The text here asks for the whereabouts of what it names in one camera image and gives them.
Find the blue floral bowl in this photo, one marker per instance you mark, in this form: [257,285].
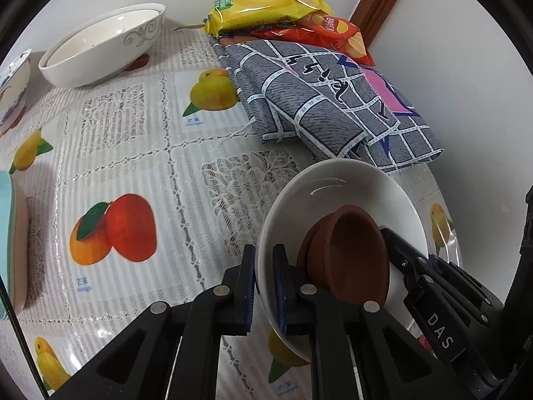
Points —
[14,91]

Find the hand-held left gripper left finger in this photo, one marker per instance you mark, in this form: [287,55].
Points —
[250,296]

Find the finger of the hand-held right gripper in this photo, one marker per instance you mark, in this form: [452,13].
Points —
[406,258]
[466,287]

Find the wooden spoon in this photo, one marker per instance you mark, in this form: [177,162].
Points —
[189,28]

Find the brown snack packet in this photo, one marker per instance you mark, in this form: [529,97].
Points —
[233,38]

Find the plain white bowl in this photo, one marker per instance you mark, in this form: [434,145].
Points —
[333,191]

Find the fruit printed tablecloth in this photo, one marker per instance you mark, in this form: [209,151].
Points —
[166,141]

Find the grey checked cloth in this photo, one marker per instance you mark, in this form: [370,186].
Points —
[312,100]

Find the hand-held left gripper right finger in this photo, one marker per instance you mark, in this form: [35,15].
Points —
[281,296]

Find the large grey-patterned white bowl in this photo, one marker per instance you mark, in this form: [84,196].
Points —
[104,66]

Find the yellow chips bag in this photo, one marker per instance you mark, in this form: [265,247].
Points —
[266,8]

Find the brown clay saucer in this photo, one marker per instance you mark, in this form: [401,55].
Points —
[312,250]
[358,254]

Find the wooden door frame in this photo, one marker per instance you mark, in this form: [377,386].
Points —
[383,4]

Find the orange chips bag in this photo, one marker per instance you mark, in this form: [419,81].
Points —
[333,29]

